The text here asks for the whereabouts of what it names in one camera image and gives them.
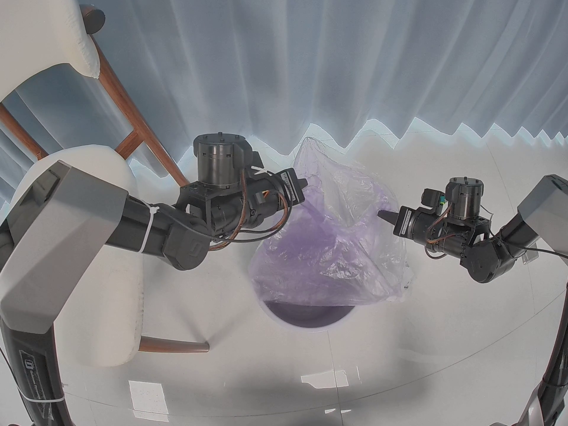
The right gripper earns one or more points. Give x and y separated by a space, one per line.
421 229

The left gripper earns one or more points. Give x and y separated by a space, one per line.
266 206

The purple plastic bag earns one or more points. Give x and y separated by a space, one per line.
337 246

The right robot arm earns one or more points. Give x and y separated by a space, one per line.
546 206

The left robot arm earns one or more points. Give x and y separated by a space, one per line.
66 238

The white trash bin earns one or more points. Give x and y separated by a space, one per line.
306 317

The pale blue curtain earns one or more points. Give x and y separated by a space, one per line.
310 60

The white cushioned wooden chair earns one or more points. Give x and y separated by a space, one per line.
80 193

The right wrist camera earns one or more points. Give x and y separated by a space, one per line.
431 198

